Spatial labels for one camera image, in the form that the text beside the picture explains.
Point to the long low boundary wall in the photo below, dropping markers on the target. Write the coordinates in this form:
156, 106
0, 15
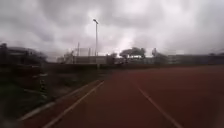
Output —
140, 63

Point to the dark building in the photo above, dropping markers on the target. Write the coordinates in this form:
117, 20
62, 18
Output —
16, 55

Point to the flat-crowned trees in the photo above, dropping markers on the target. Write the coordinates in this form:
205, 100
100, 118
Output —
132, 52

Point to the street lamp post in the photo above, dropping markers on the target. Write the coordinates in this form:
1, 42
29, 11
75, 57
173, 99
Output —
96, 40

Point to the grey kerb strip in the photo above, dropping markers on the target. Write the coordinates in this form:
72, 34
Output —
43, 108

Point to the green grass verge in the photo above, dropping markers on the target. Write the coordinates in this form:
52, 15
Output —
23, 90

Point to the red running track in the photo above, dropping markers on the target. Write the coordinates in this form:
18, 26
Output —
160, 90

